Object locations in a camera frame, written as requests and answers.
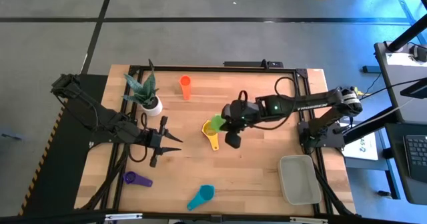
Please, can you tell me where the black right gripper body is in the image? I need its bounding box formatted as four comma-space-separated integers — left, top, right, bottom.
221, 103, 260, 150

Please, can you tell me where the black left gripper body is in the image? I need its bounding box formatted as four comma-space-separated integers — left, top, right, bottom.
139, 115, 169, 168

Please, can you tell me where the green plastic measuring cup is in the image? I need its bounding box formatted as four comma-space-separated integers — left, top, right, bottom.
209, 114, 228, 134

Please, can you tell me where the yellow plastic measuring cup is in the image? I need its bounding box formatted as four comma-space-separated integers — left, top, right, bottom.
201, 119, 220, 151

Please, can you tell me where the purple plastic measuring cup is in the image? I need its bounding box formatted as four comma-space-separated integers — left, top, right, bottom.
122, 171, 154, 188

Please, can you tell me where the red-orange plastic measuring cup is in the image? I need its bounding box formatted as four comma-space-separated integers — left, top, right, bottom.
178, 75, 193, 101

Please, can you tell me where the teal plastic measuring cup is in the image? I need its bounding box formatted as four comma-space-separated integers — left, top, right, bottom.
186, 184, 216, 212

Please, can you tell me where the grey plastic basket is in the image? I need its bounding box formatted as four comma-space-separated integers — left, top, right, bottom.
278, 154, 323, 206

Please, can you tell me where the white round plant pot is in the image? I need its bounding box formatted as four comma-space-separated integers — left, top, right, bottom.
139, 95, 164, 117

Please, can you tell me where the green snake plant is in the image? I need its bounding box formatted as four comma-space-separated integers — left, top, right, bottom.
122, 59, 160, 107

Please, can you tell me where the black bar-shaped device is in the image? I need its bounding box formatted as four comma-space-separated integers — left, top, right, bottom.
223, 59, 284, 69

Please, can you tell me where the black mat with hazard stripe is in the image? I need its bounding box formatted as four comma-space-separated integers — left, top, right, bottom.
18, 73, 109, 218

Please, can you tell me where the white paper sheet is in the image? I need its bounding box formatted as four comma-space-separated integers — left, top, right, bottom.
342, 140, 380, 161

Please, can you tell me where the dark grey desk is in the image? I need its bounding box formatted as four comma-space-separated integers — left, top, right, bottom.
384, 122, 427, 206

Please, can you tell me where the black computer monitor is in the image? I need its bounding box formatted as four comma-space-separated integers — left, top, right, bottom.
400, 78, 427, 100

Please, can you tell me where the black keyboard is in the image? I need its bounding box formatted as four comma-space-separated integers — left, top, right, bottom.
402, 134, 427, 184

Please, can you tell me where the black diagonal support pole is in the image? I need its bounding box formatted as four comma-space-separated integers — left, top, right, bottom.
388, 15, 427, 53

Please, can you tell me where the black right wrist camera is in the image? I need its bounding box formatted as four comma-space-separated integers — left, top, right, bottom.
229, 99, 252, 118

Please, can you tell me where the black aluminium table frame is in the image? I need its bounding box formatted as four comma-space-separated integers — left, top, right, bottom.
79, 65, 356, 224

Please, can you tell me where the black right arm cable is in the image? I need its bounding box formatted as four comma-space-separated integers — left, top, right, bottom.
256, 76, 300, 131

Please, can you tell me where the silver metal bracket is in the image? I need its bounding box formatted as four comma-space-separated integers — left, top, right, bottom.
105, 213, 143, 221
289, 217, 328, 224

